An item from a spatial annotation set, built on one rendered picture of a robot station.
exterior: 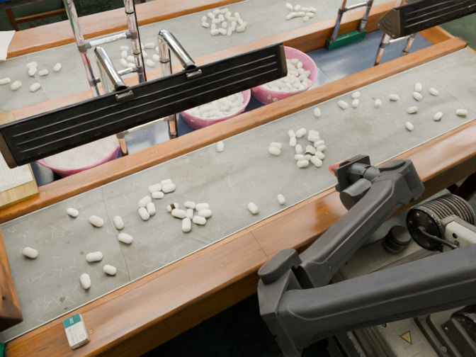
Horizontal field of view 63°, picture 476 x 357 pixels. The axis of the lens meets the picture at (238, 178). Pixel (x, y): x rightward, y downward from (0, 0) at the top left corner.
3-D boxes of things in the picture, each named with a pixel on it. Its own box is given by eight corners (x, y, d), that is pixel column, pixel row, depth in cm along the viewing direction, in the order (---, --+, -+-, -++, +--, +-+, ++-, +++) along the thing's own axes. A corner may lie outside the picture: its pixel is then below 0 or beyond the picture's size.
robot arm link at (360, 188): (426, 194, 80) (408, 158, 79) (386, 224, 77) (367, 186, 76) (386, 193, 92) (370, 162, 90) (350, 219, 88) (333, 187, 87)
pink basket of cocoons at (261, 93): (326, 99, 144) (333, 78, 136) (265, 122, 135) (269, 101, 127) (286, 59, 157) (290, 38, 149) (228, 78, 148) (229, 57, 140)
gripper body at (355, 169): (331, 168, 94) (353, 173, 87) (363, 154, 97) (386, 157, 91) (336, 193, 96) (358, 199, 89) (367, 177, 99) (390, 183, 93)
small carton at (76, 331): (89, 341, 81) (87, 338, 79) (72, 349, 79) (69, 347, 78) (81, 315, 84) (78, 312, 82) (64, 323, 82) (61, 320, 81)
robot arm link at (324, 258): (304, 336, 58) (271, 275, 57) (282, 329, 63) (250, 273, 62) (433, 193, 81) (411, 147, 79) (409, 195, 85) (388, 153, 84)
